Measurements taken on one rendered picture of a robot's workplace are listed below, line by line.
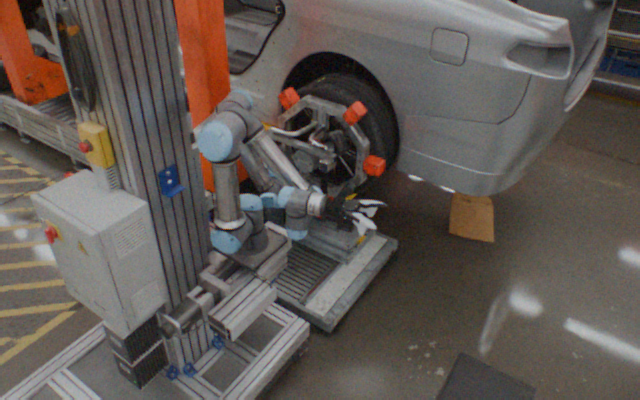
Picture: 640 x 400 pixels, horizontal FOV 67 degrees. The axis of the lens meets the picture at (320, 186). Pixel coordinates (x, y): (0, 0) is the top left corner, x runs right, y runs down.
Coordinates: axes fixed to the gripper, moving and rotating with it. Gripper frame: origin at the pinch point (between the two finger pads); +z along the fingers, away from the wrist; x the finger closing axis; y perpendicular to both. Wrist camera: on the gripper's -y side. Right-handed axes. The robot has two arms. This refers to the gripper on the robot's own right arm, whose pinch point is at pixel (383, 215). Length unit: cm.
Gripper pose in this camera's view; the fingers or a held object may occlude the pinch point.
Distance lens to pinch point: 156.6
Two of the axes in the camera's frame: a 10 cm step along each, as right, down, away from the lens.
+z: 9.4, 2.2, -2.7
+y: -0.7, 8.8, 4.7
